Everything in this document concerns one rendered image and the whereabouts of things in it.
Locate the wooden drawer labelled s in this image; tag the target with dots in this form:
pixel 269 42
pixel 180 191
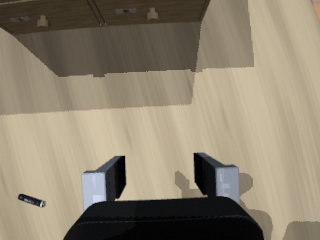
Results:
pixel 37 15

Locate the wooden drawer labelled b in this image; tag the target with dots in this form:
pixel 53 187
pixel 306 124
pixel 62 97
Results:
pixel 127 12

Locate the black aaa battery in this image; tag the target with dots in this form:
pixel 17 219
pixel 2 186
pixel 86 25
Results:
pixel 31 200

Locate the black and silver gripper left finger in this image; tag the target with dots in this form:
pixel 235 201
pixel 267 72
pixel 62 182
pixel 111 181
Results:
pixel 105 183

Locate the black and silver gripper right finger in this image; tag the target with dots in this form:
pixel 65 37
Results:
pixel 216 179

